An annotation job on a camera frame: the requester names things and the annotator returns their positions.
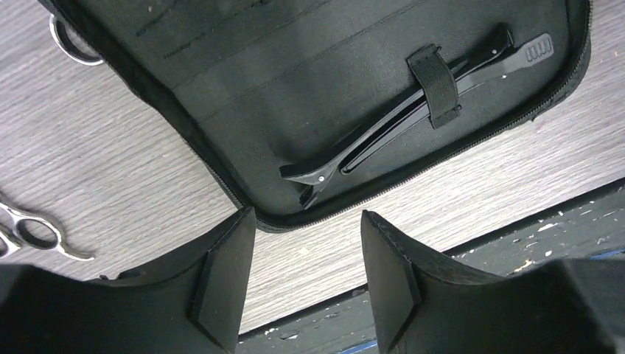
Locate black zip tool case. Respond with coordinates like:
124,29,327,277
43,1,593,232

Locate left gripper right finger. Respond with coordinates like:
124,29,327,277
360,211,624,353

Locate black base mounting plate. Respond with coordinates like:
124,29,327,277
237,180,624,353

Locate silver scissors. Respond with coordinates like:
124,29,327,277
1,192,95,262
49,14,105,66

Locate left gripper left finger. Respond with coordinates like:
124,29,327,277
1,207,256,353

